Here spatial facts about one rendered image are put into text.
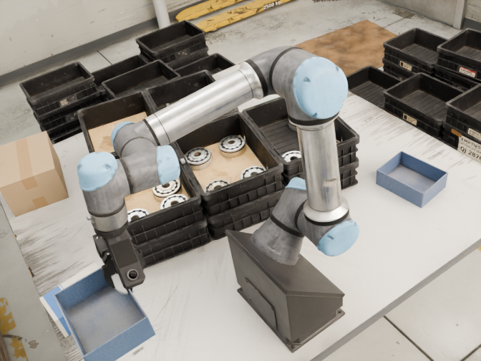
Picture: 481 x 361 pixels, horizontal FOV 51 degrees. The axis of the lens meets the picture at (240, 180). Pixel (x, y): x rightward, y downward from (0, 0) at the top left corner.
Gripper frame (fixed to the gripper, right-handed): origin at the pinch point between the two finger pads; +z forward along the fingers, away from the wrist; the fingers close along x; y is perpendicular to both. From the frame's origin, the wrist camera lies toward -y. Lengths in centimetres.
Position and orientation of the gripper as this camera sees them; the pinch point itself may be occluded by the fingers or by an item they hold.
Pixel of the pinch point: (129, 291)
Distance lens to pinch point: 121.3
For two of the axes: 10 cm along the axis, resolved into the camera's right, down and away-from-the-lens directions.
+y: -5.2, -5.0, 6.9
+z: 0.3, 7.9, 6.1
